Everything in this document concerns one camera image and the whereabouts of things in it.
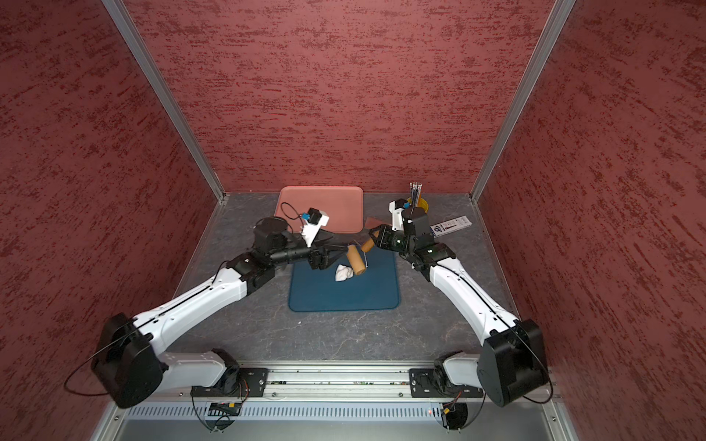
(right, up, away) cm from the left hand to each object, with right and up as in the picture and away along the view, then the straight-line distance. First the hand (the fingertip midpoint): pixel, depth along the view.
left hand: (339, 246), depth 73 cm
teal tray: (-11, -17, +18) cm, 27 cm away
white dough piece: (0, -11, +18) cm, 21 cm away
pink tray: (-2, +14, +46) cm, 48 cm away
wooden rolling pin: (+4, -4, +9) cm, 11 cm away
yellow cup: (+30, +13, +30) cm, 44 cm away
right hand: (+9, +2, +7) cm, 12 cm away
